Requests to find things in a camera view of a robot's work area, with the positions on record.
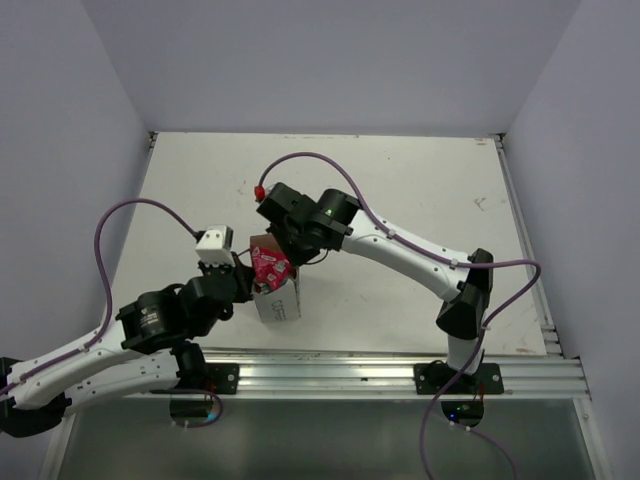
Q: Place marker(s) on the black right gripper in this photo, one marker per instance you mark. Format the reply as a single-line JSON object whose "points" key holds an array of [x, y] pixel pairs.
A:
{"points": [[296, 258]]}

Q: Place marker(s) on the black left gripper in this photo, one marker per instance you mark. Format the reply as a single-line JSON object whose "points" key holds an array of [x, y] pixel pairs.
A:
{"points": [[246, 276]]}

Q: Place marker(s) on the pink small snack packet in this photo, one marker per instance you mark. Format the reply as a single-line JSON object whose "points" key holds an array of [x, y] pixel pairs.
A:
{"points": [[270, 267]]}

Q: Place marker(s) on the white paper coffee bag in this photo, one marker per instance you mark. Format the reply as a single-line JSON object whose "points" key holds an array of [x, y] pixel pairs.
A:
{"points": [[282, 305]]}

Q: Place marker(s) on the red snack packet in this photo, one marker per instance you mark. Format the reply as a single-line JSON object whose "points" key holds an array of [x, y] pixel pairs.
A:
{"points": [[261, 288]]}

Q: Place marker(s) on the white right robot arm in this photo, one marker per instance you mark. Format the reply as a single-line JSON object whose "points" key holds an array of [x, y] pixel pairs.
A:
{"points": [[337, 221]]}

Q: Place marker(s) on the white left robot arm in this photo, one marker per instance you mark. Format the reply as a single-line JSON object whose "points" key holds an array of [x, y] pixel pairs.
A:
{"points": [[149, 347]]}

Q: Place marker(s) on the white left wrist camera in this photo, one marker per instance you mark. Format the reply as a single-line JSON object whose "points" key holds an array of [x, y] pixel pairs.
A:
{"points": [[214, 246]]}

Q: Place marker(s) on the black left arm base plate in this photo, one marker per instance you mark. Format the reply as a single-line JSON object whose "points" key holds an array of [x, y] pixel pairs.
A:
{"points": [[217, 378]]}

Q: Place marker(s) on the aluminium rail frame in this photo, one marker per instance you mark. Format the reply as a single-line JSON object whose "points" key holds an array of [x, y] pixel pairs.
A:
{"points": [[323, 375]]}

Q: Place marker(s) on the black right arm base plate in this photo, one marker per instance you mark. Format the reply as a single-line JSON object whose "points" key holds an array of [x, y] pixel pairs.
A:
{"points": [[430, 378]]}

